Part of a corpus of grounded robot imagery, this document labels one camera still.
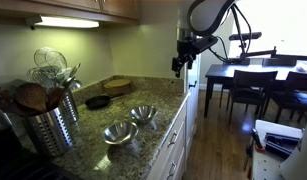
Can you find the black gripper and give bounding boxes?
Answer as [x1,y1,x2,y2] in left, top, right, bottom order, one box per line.
[172,28,218,78]

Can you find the silver metal bowl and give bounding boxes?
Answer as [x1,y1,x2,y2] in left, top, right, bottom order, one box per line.
[130,105,158,124]
[103,121,139,145]

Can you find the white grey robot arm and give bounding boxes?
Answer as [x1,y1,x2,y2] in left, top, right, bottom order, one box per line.
[171,0,237,78]

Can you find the dark wooden dining table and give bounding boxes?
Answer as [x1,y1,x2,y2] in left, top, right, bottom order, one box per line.
[204,61,307,117]

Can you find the dark dining chair left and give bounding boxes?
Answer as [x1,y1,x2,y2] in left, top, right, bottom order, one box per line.
[229,70,277,120]

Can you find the dark dining chair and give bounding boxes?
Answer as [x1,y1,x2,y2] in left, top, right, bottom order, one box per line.
[229,70,277,120]
[265,71,307,123]

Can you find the stacked round wooden boards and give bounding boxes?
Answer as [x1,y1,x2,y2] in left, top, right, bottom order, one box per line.
[104,79,131,96]

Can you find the upper wooden cabinets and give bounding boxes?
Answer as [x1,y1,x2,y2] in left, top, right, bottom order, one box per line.
[0,0,140,24]

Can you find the black cast iron skillet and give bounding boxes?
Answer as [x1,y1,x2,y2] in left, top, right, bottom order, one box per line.
[85,95,121,110]

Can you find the lower drawer cabinet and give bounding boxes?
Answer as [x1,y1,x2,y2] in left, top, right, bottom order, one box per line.
[146,101,187,180]

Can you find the dark dining chair right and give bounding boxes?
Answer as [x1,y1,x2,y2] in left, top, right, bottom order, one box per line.
[265,71,307,123]

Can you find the rear perforated steel utensil holder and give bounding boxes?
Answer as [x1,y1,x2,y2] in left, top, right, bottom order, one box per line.
[60,91,79,123]

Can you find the perforated steel utensil holder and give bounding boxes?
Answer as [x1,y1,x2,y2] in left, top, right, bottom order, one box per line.
[60,91,79,123]
[23,107,73,157]

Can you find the white perforated cart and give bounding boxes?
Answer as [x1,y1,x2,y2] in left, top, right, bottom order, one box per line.
[250,119,305,180]

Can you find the front perforated steel utensil holder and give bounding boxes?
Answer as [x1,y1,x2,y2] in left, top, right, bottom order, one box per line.
[23,107,73,157]

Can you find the under-cabinet light fixture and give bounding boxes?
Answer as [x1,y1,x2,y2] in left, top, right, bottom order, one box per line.
[25,15,100,28]

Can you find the slotted wooden spoon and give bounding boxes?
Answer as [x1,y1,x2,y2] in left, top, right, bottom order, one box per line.
[14,83,47,113]

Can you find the black camera on mount arm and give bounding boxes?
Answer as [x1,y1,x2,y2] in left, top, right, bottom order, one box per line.
[225,32,276,64]

